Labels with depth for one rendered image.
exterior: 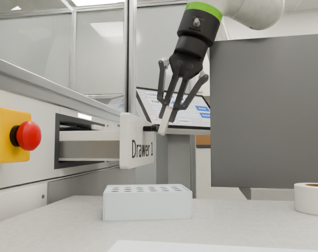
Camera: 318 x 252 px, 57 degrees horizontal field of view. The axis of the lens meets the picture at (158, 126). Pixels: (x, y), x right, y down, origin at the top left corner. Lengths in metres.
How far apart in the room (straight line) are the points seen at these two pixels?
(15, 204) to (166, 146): 1.17
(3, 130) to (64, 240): 0.16
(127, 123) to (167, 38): 1.91
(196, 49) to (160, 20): 1.82
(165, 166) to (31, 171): 1.13
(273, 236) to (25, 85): 0.43
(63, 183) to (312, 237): 0.47
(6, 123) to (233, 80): 0.56
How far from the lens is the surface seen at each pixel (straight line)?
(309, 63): 0.82
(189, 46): 0.69
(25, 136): 0.41
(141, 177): 2.32
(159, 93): 0.70
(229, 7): 0.76
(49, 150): 0.60
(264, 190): 0.77
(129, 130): 0.57
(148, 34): 2.48
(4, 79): 0.49
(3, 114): 0.42
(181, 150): 1.65
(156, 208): 0.42
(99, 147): 0.60
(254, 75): 0.79
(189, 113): 1.66
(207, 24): 0.71
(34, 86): 0.57
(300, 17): 4.80
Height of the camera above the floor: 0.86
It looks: 4 degrees up
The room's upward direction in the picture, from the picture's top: straight up
